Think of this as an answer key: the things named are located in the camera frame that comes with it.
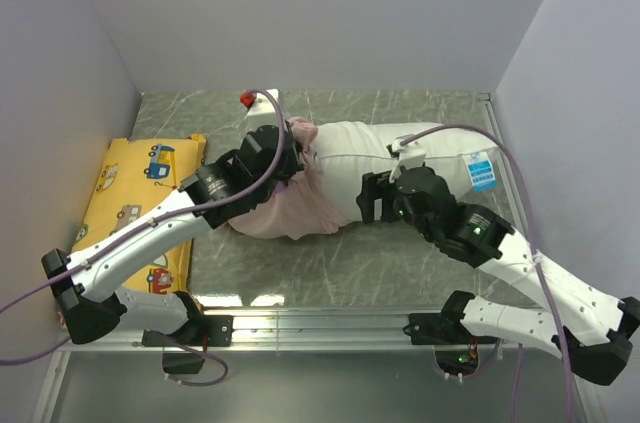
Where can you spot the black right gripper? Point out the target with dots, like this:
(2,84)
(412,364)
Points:
(375,186)

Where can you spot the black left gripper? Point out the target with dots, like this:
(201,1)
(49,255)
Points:
(296,162)

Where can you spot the white pillow insert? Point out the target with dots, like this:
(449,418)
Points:
(345,151)

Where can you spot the pink pillowcase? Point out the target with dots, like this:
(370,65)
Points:
(301,208)

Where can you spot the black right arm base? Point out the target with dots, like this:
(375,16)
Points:
(459,355)

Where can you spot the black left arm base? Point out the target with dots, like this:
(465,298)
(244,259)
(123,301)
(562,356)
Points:
(185,351)

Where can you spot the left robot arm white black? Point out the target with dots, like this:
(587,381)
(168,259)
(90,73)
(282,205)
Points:
(85,321)

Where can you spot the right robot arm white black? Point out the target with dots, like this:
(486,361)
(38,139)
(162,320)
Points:
(574,320)

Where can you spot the yellow cartoon car pillow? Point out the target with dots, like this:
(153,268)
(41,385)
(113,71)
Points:
(145,278)

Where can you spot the blue white pillow tag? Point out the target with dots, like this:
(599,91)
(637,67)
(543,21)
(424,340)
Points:
(480,170)

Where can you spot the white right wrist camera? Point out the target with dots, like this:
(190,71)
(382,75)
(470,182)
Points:
(407,153)

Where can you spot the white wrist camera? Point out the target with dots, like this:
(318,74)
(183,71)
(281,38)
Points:
(407,153)
(257,104)

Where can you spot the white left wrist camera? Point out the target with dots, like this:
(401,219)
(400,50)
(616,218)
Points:
(257,104)

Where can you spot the aluminium right side rail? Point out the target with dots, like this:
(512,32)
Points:
(512,179)

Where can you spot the aluminium rail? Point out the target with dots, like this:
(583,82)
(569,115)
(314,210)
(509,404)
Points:
(512,179)
(300,366)

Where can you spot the aluminium front rail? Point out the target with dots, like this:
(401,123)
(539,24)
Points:
(300,366)

